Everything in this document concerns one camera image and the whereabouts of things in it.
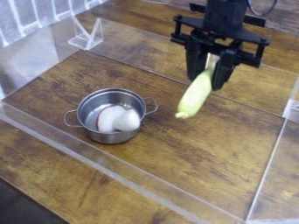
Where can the white mushroom toy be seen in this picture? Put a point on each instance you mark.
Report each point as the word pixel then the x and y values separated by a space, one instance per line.
pixel 114 118

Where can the black strip on wall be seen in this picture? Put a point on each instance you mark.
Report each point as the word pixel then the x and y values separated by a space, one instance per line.
pixel 248 19

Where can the green handled metal spoon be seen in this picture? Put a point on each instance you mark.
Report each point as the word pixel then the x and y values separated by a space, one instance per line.
pixel 197 91

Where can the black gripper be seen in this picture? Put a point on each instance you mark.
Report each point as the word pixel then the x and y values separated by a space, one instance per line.
pixel 218 34

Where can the clear acrylic triangle stand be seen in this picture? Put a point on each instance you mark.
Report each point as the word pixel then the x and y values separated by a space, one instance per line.
pixel 85 40

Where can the clear acrylic enclosure wall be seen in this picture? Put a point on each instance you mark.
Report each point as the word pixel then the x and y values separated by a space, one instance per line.
pixel 166 194

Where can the small steel pot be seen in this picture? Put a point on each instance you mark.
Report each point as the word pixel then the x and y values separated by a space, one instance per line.
pixel 110 97

